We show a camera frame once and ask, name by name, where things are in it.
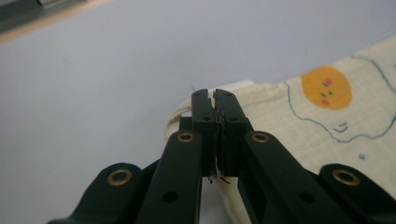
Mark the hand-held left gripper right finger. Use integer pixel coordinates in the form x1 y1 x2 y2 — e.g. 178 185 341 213
214 89 353 224

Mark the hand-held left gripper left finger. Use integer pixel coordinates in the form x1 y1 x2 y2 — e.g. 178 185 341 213
134 88 218 224

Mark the cream cloth with egg print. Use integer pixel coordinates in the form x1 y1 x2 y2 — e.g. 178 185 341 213
163 35 396 224

